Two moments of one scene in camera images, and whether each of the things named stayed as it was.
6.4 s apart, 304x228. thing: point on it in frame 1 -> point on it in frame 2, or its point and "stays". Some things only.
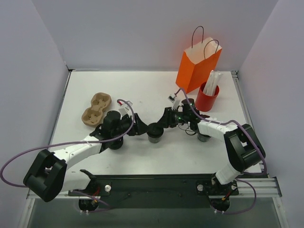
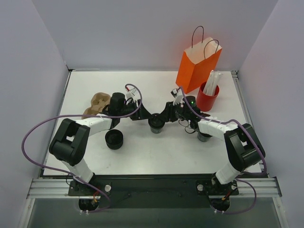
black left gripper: x=133 y=124 -> x=137 y=113
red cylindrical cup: x=204 y=102 stays
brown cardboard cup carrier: x=99 y=102 stays
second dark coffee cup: x=203 y=138 stays
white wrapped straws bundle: x=211 y=87 stays
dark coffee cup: x=154 y=140 -> x=156 y=130
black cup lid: x=155 y=130 -> x=156 y=121
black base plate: x=157 y=190 stays
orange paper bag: x=197 y=63 stays
